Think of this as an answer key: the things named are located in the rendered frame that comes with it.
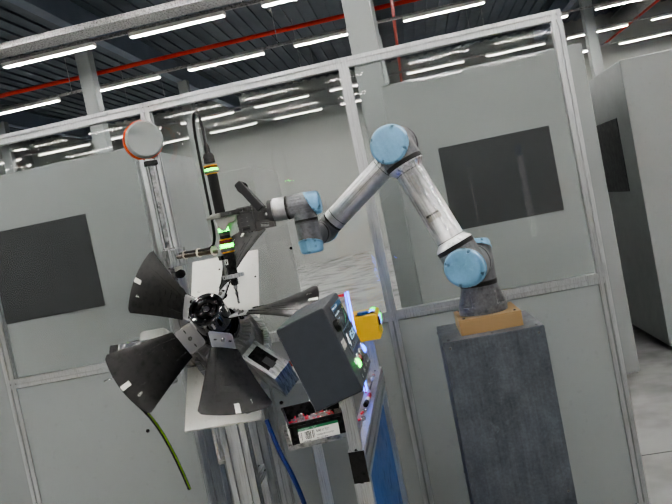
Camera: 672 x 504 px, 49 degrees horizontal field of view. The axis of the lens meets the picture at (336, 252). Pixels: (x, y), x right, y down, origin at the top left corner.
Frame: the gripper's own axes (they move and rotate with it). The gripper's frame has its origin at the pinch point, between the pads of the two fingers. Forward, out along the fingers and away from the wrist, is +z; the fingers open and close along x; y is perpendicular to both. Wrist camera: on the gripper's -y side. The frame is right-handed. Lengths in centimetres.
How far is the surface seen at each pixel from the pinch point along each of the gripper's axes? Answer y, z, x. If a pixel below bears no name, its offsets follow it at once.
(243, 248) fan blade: 12.3, -5.3, 11.1
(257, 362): 48.6, -5.5, -2.5
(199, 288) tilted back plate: 24.2, 20.2, 35.0
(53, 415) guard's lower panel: 69, 108, 71
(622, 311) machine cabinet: 105, -181, 256
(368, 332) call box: 49, -40, 21
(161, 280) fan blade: 17.4, 23.6, 7.4
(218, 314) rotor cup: 30.6, 2.2, -7.6
